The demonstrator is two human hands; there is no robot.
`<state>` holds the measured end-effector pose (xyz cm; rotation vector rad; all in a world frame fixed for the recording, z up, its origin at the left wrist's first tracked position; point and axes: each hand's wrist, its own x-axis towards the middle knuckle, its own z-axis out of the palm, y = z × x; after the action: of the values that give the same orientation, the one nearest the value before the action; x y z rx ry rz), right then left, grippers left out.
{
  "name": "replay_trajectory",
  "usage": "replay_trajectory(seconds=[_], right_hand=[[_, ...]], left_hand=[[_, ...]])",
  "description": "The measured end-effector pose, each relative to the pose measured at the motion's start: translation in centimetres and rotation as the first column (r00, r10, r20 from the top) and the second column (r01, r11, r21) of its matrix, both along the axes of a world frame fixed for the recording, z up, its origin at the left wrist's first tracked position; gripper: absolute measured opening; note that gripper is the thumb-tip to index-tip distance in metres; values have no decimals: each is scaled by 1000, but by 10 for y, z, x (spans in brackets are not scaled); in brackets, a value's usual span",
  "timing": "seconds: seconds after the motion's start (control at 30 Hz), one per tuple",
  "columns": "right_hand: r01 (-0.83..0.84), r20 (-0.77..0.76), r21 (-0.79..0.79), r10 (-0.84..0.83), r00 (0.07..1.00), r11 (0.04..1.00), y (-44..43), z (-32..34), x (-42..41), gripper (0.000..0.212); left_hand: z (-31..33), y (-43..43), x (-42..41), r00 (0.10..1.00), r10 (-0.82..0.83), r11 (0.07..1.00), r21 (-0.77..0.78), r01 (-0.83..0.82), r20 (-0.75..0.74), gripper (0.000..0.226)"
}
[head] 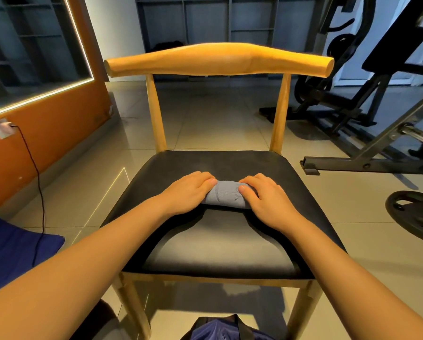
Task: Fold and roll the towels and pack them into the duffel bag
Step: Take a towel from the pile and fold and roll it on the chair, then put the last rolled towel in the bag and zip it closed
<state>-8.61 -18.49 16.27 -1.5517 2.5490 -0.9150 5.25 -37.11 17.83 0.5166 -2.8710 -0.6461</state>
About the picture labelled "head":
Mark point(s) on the person's right hand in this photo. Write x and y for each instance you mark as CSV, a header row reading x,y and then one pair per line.
x,y
268,201

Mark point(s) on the person's left hand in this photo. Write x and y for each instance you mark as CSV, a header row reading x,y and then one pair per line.
x,y
185,193

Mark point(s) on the single blue-grey towel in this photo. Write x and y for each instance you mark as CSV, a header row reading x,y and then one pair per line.
x,y
227,194

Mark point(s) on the navy blue bag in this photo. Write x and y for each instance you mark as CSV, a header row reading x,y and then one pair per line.
x,y
225,329

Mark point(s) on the person's left forearm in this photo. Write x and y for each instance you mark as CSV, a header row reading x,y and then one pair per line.
x,y
70,279

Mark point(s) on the person's right forearm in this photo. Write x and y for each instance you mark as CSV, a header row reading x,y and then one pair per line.
x,y
367,286

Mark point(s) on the person's left leg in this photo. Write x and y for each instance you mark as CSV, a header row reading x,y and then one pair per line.
x,y
94,322

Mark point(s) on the wooden chair with black seat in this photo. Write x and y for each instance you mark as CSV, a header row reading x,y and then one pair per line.
x,y
225,244

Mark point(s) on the black and grey gym machine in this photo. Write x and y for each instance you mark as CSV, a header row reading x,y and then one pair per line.
x,y
367,131

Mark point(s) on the loose black weight plate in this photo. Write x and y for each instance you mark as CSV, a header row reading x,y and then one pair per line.
x,y
415,217

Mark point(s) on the grey shelf unit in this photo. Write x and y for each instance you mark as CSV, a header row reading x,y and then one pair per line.
x,y
225,17

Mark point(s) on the dark blue mat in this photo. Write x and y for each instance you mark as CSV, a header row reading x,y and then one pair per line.
x,y
13,248

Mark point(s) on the white wall socket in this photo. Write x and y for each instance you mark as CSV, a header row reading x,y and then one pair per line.
x,y
3,129

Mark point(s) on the wall mirror with light strip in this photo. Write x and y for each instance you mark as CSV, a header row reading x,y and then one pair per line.
x,y
31,42

